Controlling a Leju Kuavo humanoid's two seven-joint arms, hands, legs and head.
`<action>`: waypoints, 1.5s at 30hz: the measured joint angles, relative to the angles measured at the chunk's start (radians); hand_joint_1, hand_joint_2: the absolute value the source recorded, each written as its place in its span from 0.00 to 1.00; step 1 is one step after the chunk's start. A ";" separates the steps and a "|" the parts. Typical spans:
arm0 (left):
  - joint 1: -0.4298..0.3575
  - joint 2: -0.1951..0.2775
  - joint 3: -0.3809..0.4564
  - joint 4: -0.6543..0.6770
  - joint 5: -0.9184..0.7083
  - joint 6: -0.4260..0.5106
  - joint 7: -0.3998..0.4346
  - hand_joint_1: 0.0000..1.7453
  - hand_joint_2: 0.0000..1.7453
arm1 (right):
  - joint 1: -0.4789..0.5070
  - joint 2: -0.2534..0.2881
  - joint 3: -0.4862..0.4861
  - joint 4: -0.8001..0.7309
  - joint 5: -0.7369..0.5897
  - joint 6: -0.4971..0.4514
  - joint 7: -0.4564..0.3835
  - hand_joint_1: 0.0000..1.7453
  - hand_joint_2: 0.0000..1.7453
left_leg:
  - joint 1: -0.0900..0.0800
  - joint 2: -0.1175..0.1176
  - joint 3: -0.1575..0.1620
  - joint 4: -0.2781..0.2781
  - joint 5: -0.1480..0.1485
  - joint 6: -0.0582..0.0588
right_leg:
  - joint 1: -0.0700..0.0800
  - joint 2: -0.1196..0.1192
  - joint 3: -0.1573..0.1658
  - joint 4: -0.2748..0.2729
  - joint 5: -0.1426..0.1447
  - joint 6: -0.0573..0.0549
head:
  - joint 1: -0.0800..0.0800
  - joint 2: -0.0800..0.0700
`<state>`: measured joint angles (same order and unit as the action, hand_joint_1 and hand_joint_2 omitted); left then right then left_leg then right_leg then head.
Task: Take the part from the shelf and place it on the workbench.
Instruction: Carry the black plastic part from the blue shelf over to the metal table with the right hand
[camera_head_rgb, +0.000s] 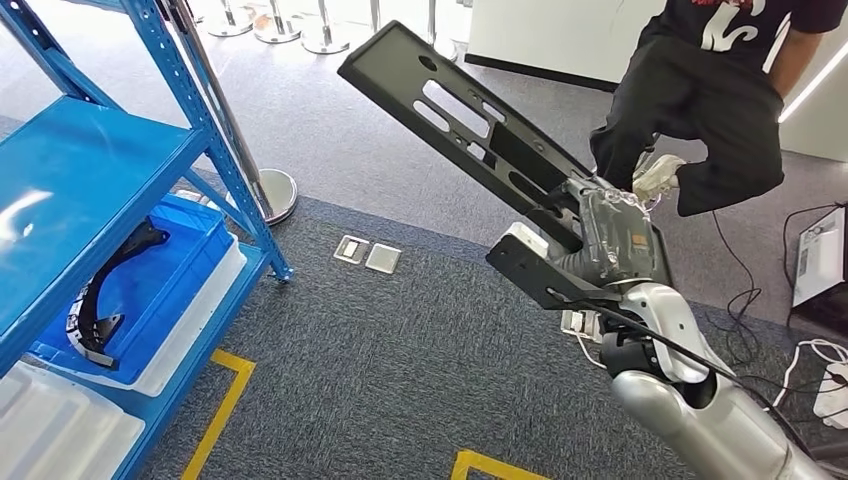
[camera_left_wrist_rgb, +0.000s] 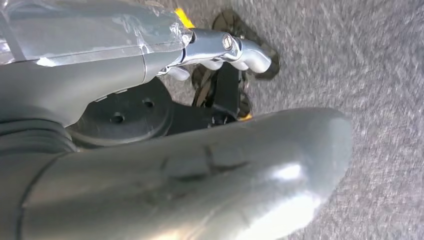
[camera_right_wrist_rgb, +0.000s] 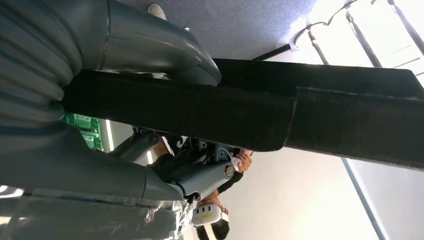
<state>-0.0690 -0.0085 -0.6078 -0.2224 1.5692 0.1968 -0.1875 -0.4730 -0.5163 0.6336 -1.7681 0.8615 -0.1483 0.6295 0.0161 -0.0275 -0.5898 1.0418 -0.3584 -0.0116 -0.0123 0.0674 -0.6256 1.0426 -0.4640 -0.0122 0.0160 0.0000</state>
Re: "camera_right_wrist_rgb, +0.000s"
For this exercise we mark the person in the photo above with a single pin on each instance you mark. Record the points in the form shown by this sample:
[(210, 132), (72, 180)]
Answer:
[(244, 162)]

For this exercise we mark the white VR headset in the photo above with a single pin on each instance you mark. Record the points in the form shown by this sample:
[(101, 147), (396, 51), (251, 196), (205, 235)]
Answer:
[(208, 213)]

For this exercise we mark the green plastic crate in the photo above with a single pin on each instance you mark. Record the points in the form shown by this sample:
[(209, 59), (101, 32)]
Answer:
[(82, 121), (92, 140)]

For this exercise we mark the chrome stanchion post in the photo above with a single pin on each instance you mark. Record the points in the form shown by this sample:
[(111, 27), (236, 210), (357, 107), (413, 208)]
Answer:
[(318, 48), (364, 41), (407, 26)]

